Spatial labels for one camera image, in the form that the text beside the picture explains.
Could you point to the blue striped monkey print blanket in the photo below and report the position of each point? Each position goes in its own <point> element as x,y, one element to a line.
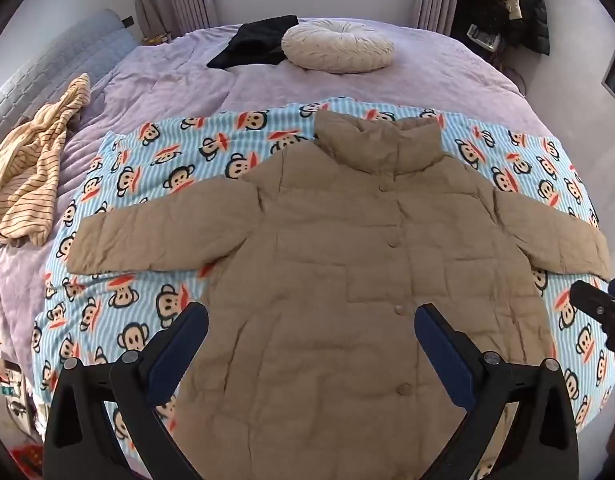
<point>152,170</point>

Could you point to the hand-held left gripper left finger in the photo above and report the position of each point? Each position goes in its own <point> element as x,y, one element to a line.
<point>180,347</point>

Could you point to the grey quilted headboard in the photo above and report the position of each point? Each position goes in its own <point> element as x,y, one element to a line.
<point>52,60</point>

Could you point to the black hanging coat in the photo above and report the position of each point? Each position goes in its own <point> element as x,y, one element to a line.
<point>530,15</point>

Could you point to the black wall switch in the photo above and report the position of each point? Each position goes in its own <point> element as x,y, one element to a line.
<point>128,21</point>

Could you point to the round cream cushion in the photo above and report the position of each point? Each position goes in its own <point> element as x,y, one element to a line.
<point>337,45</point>

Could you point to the colourful floor clutter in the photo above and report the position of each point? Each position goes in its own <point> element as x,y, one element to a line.
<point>12,385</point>

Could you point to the small patterned bag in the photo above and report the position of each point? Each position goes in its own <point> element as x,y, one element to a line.
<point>482,37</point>

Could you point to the black cloth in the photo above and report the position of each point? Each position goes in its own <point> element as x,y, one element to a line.
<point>252,42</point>

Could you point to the purple bedspread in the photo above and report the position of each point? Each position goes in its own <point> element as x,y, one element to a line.
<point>187,95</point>

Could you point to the yellow striped garment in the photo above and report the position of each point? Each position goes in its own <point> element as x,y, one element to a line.
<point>32,170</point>

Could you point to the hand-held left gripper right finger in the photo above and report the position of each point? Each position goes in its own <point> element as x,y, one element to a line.
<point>445,350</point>

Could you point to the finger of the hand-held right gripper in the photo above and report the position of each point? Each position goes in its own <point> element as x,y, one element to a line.
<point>590,297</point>

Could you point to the bedside clutter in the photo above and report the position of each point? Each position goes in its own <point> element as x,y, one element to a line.
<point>156,38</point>

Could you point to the tan puffer jacket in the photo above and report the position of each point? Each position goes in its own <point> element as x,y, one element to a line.
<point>312,260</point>

